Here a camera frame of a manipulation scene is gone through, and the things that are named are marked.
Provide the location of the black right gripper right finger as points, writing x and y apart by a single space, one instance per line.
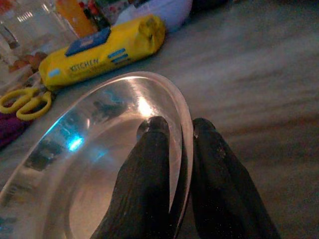
219 189

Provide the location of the yellow kitchen wipes pack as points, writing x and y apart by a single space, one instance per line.
99 58

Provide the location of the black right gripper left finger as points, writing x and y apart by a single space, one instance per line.
144 179

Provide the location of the clear glass jar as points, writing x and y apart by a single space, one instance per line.
37 25

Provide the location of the purple cloth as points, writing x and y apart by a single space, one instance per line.
10 129

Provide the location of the white round bowl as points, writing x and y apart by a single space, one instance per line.
162 12

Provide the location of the colourful printed packet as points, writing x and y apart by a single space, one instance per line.
96 12

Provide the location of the stainless steel bowl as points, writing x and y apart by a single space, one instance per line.
87 149

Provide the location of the orange plastic bottle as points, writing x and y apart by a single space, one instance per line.
74 17

